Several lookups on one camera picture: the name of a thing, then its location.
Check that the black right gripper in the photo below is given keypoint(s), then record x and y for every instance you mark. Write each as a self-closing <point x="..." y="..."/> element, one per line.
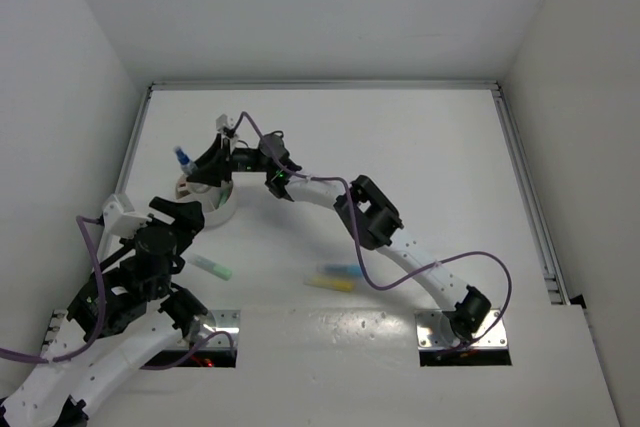
<point x="216" y="165"/>

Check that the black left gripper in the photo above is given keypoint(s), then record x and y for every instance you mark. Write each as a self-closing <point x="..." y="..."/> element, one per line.
<point x="189" y="215"/>

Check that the clear blue-capped glue bottle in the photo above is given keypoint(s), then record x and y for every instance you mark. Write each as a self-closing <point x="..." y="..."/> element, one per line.
<point x="187" y="165"/>

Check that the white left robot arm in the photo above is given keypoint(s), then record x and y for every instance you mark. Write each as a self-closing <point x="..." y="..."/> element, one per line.
<point x="127" y="312"/>

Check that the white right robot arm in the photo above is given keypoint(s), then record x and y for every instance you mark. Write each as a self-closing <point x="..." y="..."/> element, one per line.
<point x="369" y="216"/>

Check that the green marker in organizer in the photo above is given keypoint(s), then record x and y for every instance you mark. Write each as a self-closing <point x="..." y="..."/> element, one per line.
<point x="224" y="196"/>

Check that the white round divided organizer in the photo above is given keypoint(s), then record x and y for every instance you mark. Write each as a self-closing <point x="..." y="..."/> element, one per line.
<point x="208" y="197"/>

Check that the green highlighter marker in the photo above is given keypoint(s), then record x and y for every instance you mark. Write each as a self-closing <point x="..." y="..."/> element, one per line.
<point x="214" y="268"/>

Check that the yellow highlighter marker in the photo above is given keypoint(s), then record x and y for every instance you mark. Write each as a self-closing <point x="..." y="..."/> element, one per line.
<point x="329" y="283"/>

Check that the blue highlighter marker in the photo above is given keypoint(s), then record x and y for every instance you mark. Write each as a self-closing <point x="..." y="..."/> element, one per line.
<point x="340" y="270"/>

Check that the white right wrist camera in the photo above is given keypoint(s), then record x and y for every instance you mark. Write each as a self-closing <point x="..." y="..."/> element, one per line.
<point x="225" y="126"/>

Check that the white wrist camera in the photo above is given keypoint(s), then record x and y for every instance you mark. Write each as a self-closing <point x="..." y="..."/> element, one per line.
<point x="225" y="126"/>
<point x="120" y="219"/>

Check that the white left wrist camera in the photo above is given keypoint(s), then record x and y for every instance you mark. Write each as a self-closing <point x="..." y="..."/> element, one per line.
<point x="120" y="219"/>

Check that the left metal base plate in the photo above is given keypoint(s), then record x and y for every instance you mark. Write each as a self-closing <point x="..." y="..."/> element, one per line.
<point x="225" y="322"/>

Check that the metal base plate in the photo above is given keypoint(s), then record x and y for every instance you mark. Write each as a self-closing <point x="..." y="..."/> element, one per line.
<point x="434" y="333"/>
<point x="225" y="322"/>

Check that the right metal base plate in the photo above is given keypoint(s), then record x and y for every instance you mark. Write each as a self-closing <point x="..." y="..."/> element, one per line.
<point x="434" y="333"/>

